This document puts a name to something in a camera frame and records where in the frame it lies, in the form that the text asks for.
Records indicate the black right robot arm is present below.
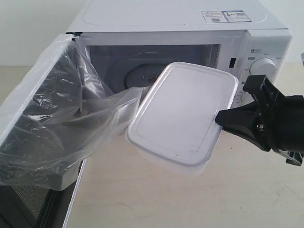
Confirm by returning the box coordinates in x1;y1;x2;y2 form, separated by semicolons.
215;75;304;166

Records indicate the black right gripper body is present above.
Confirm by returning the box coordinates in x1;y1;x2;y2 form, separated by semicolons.
244;75;304;166

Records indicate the white microwave door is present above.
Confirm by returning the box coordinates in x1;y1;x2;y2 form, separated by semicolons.
0;34;84;228

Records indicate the white control knob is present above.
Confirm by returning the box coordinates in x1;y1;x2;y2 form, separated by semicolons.
249;58;276;76
234;91;249;106

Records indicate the glass turntable plate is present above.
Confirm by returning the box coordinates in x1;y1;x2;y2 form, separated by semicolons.
124;64;166;88

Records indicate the white Midea microwave oven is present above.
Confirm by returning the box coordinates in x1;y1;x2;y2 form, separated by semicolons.
67;0;293;107

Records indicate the upper white control knob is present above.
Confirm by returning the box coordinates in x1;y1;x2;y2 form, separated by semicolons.
249;58;276;76

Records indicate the white plastic lidded container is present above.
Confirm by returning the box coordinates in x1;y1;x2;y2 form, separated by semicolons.
125;62;238;176

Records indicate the clear plastic protective film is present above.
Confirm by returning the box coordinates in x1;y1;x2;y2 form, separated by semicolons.
0;34;147;191

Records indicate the lower white control knob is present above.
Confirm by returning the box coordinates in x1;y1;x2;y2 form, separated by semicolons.
234;91;249;106

